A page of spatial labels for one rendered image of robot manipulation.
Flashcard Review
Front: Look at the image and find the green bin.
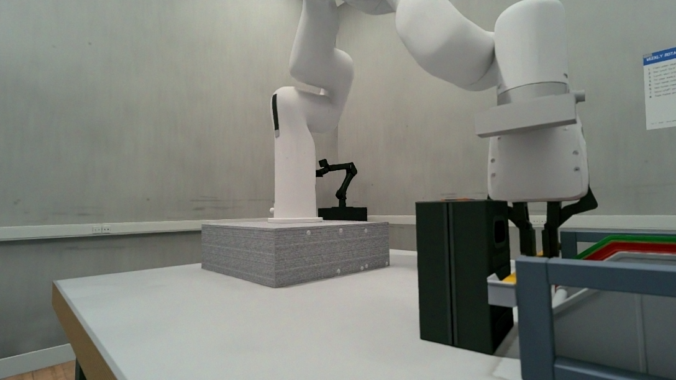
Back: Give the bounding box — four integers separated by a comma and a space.
571, 235, 676, 260

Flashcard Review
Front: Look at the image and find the red open bin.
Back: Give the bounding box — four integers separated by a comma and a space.
582, 242, 676, 261

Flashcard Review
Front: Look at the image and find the yellow long thin bar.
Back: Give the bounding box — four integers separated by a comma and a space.
503, 251, 543, 286

